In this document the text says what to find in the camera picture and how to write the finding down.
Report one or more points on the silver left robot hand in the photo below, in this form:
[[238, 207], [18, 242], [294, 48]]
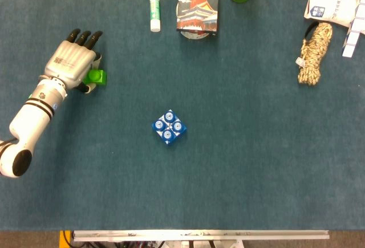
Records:
[[68, 62]]

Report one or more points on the green toy brick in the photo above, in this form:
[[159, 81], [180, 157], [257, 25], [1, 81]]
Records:
[[98, 77]]

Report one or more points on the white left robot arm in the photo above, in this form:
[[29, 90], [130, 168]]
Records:
[[31, 119]]

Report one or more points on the blue toy brick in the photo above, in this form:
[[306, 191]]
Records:
[[169, 127]]

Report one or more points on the white green glue stick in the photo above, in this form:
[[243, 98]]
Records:
[[154, 11]]

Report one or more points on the round white tin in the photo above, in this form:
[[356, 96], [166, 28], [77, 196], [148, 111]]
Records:
[[195, 36]]

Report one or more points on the palace print carton box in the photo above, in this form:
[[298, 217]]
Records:
[[198, 5]]

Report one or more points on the teal table cloth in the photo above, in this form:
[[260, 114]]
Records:
[[182, 174]]

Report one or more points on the white bag with blue logo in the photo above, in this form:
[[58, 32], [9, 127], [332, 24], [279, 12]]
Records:
[[330, 3]]

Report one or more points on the blue white patterned paper box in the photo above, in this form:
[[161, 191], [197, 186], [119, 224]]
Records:
[[355, 34]]

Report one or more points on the yellow frame part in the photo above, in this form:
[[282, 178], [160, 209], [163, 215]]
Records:
[[62, 239]]

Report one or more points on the aluminium frame rail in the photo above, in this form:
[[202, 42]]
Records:
[[199, 235]]

